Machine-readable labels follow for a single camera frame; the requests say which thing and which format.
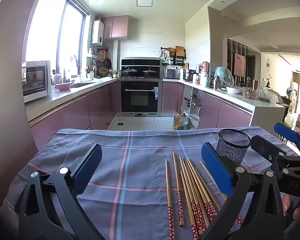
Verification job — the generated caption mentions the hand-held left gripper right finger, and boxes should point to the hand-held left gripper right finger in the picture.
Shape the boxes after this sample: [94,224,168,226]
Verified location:
[201,142,286,240]

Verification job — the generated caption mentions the green dome food cover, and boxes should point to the green dome food cover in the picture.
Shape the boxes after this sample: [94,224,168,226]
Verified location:
[214,66,234,89]

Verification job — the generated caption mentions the pink bowl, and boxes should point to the pink bowl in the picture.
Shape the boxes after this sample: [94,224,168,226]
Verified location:
[55,82,73,91]

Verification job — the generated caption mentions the pink kitchen base cabinet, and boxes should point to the pink kitchen base cabinet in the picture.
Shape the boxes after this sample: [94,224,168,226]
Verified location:
[25,77,121,150]
[162,79,185,113]
[184,80,286,134]

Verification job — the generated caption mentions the blue plaid tablecloth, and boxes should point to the blue plaid tablecloth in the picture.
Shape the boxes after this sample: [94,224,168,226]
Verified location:
[1,128,298,240]

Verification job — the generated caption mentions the pink wall cabinet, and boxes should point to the pink wall cabinet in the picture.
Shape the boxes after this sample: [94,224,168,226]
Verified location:
[101,15,129,39]

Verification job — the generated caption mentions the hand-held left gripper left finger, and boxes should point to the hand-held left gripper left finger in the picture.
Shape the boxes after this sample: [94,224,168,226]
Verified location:
[0,142,105,240]

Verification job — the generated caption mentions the sink faucet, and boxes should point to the sink faucet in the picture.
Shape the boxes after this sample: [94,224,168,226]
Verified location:
[73,54,82,76]

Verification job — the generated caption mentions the white water heater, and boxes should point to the white water heater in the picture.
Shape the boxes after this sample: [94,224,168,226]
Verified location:
[91,20,105,46]

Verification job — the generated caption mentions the black mesh utensil holder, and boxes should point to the black mesh utensil holder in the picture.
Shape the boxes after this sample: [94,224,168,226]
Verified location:
[216,129,251,165]

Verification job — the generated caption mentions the black wall rack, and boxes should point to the black wall rack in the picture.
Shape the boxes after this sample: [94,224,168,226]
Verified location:
[161,46,187,67]

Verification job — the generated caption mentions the wok with glass lid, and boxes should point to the wok with glass lid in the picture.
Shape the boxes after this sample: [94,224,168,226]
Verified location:
[122,67,140,78]
[142,68,158,78]

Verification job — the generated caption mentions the black built-in oven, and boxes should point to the black built-in oven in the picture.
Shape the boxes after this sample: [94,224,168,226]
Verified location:
[120,79,161,113]

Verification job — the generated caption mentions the dark slatted partition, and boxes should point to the dark slatted partition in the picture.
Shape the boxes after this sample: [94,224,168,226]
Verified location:
[227,39,248,85]

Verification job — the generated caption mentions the clear plastic bag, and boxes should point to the clear plastic bag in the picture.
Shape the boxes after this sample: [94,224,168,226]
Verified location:
[256,87,283,103]

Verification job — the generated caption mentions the black range hood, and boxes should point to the black range hood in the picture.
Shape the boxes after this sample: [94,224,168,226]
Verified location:
[121,58,163,79]

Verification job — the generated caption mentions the white plastic bag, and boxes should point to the white plastic bag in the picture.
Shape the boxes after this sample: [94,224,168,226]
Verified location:
[186,114,199,129]

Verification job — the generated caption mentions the bunch of wooden chopsticks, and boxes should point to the bunch of wooden chopsticks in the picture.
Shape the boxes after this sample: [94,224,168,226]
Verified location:
[165,151,243,240]

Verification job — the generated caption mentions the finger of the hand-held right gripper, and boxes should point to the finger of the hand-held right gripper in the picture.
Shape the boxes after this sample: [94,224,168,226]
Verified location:
[274,122,300,155]
[250,135,288,166]

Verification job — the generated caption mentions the white microwave oven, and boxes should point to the white microwave oven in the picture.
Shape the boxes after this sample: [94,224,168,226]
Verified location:
[22,60,52,103]

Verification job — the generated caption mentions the pink wall painting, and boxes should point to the pink wall painting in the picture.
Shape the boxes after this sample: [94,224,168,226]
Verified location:
[234,53,246,77]

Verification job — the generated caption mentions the steel stock pot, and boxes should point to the steel stock pot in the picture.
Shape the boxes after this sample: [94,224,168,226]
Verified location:
[182,69,196,82]

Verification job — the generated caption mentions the kitchen window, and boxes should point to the kitchen window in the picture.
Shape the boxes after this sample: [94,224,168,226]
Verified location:
[25,0,87,78]

